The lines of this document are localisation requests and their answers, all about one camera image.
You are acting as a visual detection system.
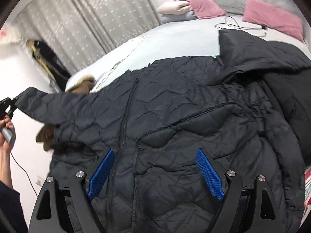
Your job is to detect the person's left hand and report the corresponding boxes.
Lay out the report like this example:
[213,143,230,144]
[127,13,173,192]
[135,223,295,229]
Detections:
[1,115,15,175]

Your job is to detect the black quilted puffer jacket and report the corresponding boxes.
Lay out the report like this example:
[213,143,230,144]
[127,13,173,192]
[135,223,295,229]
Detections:
[16,30,310,232]

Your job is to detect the grey folded blanket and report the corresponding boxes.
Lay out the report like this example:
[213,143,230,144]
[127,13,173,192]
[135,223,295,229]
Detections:
[160,11,197,24]

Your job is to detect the black charger cable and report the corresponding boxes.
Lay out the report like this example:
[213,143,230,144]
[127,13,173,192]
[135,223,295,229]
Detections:
[214,15,268,37]

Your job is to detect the grey bed sheet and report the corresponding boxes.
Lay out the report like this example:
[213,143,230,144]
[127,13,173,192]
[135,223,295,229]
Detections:
[66,15,310,91]

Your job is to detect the beige folded blanket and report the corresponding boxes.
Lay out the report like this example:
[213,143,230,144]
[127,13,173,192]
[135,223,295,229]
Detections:
[156,0,193,15]

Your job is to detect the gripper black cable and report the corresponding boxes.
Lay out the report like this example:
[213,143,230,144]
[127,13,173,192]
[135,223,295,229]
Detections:
[9,150,39,198]

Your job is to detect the patterned red green bedspread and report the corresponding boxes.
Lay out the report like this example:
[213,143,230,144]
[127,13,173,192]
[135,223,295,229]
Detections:
[304,166,311,208]

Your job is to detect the white wall socket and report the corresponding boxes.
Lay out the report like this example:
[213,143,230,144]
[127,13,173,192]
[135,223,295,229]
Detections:
[36,176,44,186]

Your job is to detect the pink pillow by headboard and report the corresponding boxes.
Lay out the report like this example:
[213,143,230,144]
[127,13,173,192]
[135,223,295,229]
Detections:
[242,0,304,42]

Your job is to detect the black folded coat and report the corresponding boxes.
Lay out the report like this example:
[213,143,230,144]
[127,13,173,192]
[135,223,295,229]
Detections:
[263,40,311,151]

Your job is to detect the grey dotted curtain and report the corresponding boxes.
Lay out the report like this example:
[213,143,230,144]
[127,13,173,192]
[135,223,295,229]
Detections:
[13,0,160,74]

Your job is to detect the brown fur-trimmed coat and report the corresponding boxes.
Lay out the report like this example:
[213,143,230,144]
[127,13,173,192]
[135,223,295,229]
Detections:
[35,75,96,152]

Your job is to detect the dark clothes hanging on wall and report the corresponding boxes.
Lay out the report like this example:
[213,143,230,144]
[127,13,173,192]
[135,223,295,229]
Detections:
[26,39,71,91]

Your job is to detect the dark blue sleeve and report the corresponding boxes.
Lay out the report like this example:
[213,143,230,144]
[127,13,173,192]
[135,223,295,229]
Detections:
[1,182,28,232]

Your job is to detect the pink pillow near blankets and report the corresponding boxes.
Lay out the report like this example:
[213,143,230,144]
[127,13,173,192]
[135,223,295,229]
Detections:
[174,0,226,19]

